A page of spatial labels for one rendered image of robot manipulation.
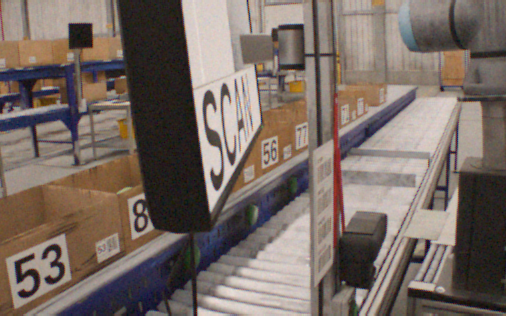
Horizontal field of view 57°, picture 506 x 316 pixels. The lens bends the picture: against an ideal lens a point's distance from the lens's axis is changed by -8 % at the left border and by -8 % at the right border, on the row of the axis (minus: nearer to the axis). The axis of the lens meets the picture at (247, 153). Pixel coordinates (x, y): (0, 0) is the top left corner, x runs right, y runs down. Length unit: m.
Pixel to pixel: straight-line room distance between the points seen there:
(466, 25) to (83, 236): 1.03
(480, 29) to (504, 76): 0.12
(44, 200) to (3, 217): 0.14
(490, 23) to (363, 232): 0.63
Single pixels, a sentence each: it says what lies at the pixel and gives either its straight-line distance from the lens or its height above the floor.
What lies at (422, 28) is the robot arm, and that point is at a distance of 1.32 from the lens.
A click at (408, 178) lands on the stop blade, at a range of 2.29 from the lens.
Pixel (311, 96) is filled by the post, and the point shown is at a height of 1.31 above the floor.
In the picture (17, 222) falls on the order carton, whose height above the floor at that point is 0.97.
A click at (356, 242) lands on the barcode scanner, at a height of 1.07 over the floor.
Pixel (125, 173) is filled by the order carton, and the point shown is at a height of 0.99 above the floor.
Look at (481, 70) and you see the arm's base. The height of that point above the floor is 1.32.
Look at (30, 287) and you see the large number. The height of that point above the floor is 0.94.
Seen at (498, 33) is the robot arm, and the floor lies 1.40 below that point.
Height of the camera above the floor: 1.38
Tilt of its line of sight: 12 degrees down
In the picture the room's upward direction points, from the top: 3 degrees counter-clockwise
